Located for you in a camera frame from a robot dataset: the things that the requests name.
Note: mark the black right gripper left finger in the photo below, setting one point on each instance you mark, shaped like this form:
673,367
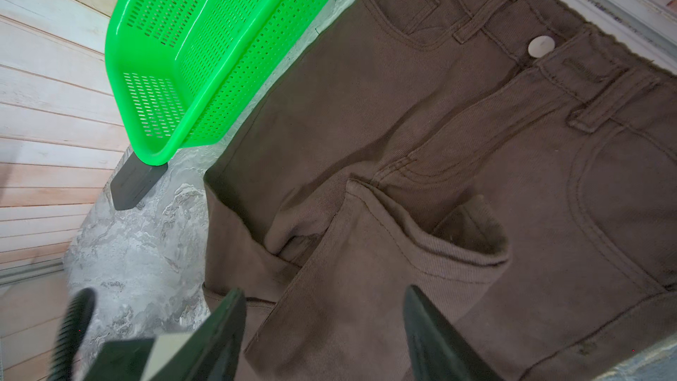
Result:
210,353

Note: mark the brown trousers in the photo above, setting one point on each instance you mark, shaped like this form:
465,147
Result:
507,157

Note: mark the dark grey rectangular case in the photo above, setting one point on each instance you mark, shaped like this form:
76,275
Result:
133,181

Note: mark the green plastic basket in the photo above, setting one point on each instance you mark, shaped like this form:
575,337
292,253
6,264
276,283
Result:
182,71

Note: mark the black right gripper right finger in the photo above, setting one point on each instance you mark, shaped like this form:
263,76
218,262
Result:
437,350

